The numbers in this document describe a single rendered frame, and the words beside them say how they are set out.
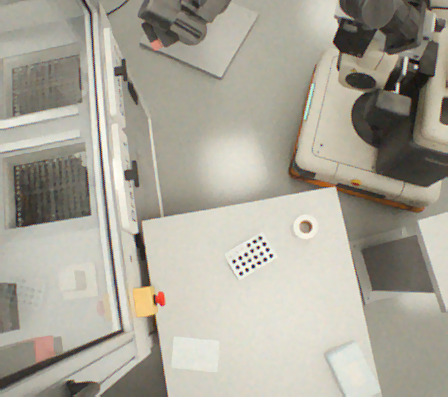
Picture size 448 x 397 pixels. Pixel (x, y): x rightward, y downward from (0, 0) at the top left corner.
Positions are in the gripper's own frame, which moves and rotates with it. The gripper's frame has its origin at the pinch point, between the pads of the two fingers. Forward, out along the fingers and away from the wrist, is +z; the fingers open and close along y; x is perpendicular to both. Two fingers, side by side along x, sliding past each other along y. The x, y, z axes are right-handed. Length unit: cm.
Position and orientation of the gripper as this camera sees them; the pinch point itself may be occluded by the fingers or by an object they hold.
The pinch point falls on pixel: (169, 18)
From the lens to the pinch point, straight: 99.5
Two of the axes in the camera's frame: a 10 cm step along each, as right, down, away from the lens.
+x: 4.0, 7.4, 5.5
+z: -3.3, -4.4, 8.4
